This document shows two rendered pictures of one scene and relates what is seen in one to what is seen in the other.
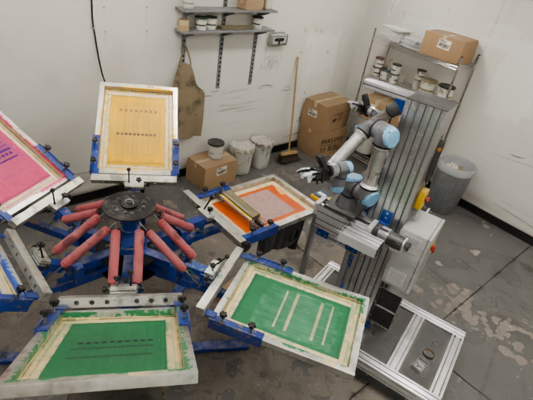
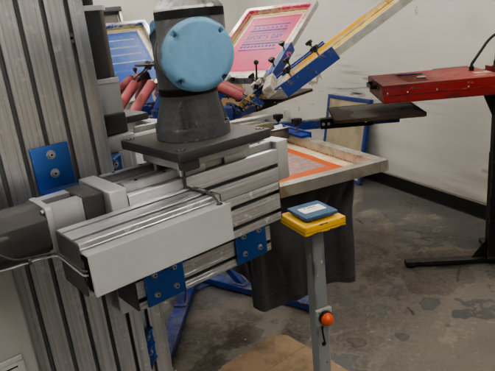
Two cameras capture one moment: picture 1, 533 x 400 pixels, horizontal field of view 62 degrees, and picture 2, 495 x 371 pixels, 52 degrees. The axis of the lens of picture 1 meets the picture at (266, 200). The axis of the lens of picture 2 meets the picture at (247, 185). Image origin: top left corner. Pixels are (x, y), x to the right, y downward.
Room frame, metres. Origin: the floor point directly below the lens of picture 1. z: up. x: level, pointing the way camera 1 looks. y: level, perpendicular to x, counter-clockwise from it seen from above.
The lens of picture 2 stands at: (3.46, -1.68, 1.47)
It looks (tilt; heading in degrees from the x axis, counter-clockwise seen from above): 18 degrees down; 112
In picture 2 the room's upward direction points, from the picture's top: 6 degrees counter-clockwise
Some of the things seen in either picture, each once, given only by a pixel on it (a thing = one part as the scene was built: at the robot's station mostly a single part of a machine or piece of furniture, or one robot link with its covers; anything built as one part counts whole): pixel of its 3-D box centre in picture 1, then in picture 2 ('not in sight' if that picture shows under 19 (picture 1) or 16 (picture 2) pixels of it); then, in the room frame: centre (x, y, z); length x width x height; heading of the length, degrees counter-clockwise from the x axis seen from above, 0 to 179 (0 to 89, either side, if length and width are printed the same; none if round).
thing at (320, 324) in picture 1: (271, 290); not in sight; (1.82, -0.12, 1.05); 1.08 x 0.61 x 0.23; 77
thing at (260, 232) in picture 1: (260, 233); not in sight; (2.43, 0.00, 0.97); 0.30 x 0.05 x 0.07; 137
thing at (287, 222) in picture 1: (260, 205); (256, 159); (2.80, 0.04, 0.97); 0.79 x 0.58 x 0.04; 137
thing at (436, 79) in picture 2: not in sight; (434, 83); (3.39, 1.17, 1.06); 0.61 x 0.46 x 0.12; 17
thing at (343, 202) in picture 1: (347, 198); not in sight; (2.55, -0.53, 1.31); 0.15 x 0.15 x 0.10
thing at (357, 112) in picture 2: not in sight; (292, 124); (2.68, 0.95, 0.91); 1.34 x 0.40 x 0.08; 17
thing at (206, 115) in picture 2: not in sight; (191, 110); (2.98, -0.77, 1.31); 0.15 x 0.15 x 0.10
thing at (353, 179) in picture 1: (353, 184); not in sight; (2.54, -0.54, 1.42); 0.13 x 0.12 x 0.14; 37
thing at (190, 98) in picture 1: (184, 94); not in sight; (4.54, 1.08, 1.06); 0.53 x 0.07 x 1.05; 137
